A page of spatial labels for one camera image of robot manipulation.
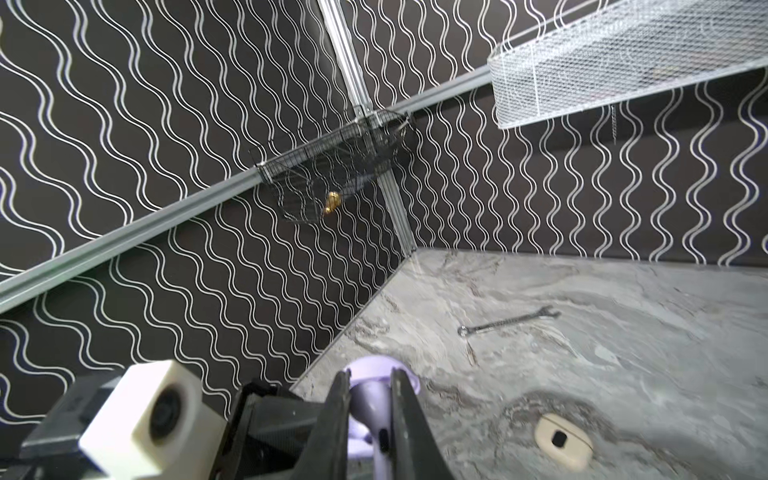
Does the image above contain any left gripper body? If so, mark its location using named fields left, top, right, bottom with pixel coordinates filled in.
left=209, top=380, right=324, bottom=479

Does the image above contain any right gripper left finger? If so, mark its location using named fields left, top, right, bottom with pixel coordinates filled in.
left=290, top=370, right=351, bottom=480

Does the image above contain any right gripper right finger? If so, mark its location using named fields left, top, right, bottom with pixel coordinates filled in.
left=390, top=369, right=454, bottom=479

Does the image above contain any purple earbud case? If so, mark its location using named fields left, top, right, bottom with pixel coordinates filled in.
left=345, top=355, right=421, bottom=460

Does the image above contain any beige earbud charging case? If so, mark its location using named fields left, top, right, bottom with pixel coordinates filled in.
left=534, top=413, right=594, bottom=472

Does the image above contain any purple earbud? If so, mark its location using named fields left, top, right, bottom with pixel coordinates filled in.
left=350, top=381, right=393, bottom=479

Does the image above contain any silver wrench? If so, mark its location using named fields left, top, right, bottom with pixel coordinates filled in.
left=457, top=305, right=561, bottom=338

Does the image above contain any white mesh basket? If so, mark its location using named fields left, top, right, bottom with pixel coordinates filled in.
left=487, top=1, right=767, bottom=129

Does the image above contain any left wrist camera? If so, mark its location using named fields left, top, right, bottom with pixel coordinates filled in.
left=17, top=358, right=229, bottom=480

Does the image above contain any black wire basket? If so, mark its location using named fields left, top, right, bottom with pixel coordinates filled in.
left=251, top=109, right=413, bottom=224

